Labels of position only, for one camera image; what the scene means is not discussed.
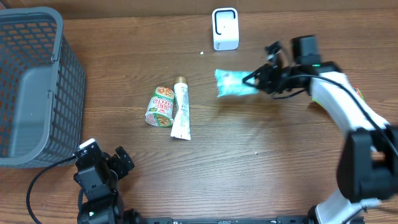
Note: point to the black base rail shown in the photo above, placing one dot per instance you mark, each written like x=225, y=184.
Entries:
x=278, y=220

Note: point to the white tube gold cap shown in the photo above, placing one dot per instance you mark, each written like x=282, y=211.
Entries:
x=181, y=125

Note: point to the grey plastic shopping basket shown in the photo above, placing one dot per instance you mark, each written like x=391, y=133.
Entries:
x=42, y=89

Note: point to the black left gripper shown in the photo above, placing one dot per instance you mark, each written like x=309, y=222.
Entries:
x=121, y=170

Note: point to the green snack bag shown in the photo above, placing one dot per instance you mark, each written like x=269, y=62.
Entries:
x=356, y=89

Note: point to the green tissue pack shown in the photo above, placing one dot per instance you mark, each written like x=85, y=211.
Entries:
x=230, y=83

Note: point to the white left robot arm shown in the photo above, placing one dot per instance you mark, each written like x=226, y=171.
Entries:
x=98, y=175

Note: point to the cup noodles container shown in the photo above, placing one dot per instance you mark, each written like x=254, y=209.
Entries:
x=160, y=108

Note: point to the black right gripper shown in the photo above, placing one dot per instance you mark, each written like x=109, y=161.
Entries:
x=263, y=83

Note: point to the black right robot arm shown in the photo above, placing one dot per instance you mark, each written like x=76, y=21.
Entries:
x=367, y=170

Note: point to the white barcode scanner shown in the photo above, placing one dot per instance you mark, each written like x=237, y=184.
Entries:
x=225, y=26

